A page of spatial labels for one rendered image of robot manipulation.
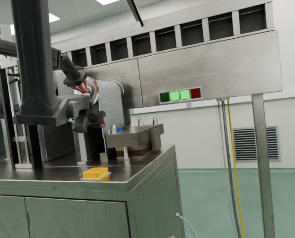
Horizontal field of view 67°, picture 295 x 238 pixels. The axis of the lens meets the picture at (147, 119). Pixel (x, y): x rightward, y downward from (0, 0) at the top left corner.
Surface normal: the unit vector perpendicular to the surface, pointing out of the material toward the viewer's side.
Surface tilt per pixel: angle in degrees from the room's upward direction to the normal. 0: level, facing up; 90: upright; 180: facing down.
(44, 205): 90
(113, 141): 90
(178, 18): 90
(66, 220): 90
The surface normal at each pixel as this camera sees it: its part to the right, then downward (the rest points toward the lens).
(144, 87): -0.36, 0.09
